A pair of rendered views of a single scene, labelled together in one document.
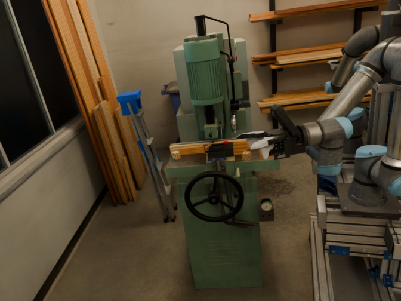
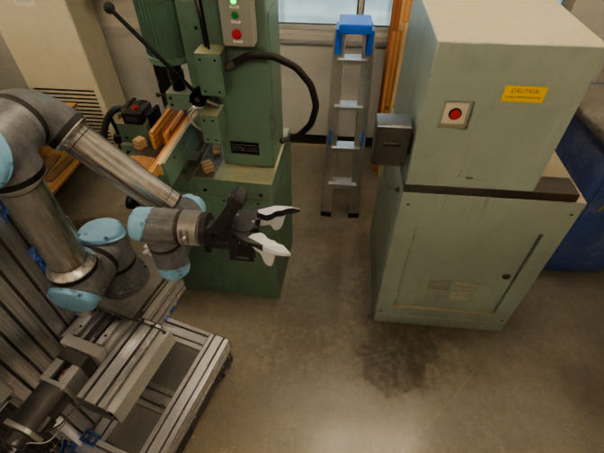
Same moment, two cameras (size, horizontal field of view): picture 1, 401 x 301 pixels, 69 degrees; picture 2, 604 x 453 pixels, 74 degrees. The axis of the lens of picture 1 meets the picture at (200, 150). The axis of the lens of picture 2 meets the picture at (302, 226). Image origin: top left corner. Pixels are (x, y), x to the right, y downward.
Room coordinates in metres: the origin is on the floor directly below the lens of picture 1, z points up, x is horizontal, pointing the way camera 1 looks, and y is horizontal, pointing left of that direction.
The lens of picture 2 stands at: (2.07, -1.60, 1.82)
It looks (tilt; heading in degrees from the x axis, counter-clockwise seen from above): 45 degrees down; 91
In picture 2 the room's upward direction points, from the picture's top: straight up
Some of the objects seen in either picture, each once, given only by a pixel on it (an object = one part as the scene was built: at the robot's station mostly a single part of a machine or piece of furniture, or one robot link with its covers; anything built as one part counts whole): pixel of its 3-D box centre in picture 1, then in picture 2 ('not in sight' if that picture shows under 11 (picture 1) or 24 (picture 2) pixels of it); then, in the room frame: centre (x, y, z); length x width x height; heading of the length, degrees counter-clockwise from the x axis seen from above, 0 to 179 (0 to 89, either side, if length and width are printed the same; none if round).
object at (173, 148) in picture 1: (221, 145); (188, 127); (1.56, -0.12, 0.93); 0.60 x 0.02 x 0.05; 82
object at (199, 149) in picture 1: (233, 146); (177, 137); (1.53, -0.19, 0.92); 0.62 x 0.02 x 0.04; 82
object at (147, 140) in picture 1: (150, 159); (346, 129); (2.30, 0.43, 0.58); 0.27 x 0.25 x 1.16; 86
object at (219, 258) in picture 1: (223, 216); (230, 218); (1.67, -0.09, 0.36); 0.58 x 0.45 x 0.71; 172
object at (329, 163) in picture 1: (326, 156); not in sight; (0.89, -0.43, 1.12); 0.11 x 0.08 x 0.11; 6
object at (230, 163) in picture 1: (221, 163); (141, 125); (1.35, -0.09, 0.92); 0.15 x 0.13 x 0.09; 82
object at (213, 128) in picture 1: (212, 129); (186, 100); (1.57, -0.08, 1.03); 0.14 x 0.07 x 0.09; 172
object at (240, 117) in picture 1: (238, 119); (214, 124); (1.71, -0.26, 1.02); 0.09 x 0.07 x 0.12; 82
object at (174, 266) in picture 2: not in sight; (173, 250); (1.75, -0.98, 1.12); 0.11 x 0.08 x 0.11; 85
